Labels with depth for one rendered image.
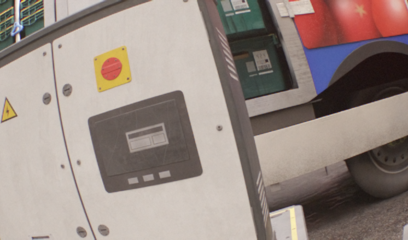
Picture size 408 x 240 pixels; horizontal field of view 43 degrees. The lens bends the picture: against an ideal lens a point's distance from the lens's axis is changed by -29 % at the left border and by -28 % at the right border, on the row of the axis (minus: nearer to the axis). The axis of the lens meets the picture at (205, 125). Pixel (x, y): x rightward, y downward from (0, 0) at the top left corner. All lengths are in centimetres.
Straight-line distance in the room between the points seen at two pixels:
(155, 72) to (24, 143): 28
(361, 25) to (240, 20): 60
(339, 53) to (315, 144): 41
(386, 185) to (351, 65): 63
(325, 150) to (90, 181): 176
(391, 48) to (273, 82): 71
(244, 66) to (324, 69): 40
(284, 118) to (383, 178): 64
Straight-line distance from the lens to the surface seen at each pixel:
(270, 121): 266
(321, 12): 267
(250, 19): 257
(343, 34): 266
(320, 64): 265
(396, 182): 284
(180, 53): 97
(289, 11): 264
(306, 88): 264
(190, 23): 97
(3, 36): 327
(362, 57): 267
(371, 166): 281
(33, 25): 315
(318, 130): 265
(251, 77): 282
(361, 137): 267
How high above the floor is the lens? 59
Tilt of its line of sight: level
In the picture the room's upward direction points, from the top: 14 degrees counter-clockwise
